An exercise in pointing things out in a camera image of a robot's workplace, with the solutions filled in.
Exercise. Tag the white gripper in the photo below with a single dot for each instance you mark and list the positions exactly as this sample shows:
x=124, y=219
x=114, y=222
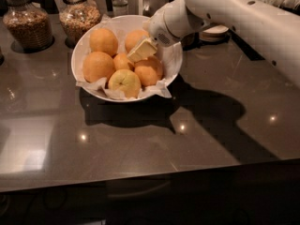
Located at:
x=159, y=29

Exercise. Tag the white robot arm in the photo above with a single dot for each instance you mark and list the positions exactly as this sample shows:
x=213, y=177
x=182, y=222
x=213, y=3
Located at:
x=272, y=32

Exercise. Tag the small centre orange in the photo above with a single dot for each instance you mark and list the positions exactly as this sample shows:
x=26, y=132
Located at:
x=121, y=61

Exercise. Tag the white bowl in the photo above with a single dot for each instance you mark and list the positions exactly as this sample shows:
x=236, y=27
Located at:
x=175, y=63

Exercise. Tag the front yellowish orange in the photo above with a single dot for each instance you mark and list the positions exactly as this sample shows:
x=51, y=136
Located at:
x=127, y=81

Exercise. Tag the white paper liner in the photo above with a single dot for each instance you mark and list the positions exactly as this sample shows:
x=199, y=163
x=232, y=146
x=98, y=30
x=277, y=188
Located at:
x=170, y=56

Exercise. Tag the small glass bottle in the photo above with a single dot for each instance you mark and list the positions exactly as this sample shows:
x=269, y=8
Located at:
x=119, y=7

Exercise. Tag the right glass cereal jar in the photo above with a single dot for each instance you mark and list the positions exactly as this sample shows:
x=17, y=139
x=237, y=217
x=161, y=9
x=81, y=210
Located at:
x=77, y=17

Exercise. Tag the black rubber mat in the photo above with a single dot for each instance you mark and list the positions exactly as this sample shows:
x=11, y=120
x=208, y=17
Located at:
x=251, y=54

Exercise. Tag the left glass granola jar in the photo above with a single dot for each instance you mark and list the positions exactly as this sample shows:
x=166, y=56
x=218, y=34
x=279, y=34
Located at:
x=29, y=25

